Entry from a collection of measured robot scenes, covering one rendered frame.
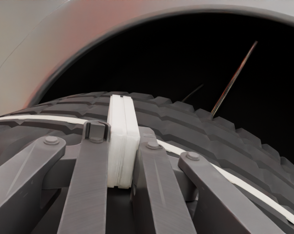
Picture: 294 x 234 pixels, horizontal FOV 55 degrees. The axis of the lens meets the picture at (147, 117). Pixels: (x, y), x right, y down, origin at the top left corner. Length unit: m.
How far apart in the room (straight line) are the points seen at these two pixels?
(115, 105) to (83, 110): 0.10
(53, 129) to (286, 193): 0.19
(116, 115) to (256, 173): 0.13
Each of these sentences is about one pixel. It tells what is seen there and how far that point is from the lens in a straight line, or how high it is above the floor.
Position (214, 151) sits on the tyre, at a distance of 0.24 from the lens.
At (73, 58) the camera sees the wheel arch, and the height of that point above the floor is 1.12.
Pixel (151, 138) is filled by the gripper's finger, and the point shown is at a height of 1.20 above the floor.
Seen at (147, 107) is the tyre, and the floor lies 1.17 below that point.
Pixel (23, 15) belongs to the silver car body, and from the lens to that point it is 0.62.
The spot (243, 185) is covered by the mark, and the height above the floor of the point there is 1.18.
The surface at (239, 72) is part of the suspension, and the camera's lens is 0.72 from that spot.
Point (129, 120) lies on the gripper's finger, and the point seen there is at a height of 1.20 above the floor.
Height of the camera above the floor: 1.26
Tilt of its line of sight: 21 degrees down
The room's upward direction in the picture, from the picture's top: 25 degrees clockwise
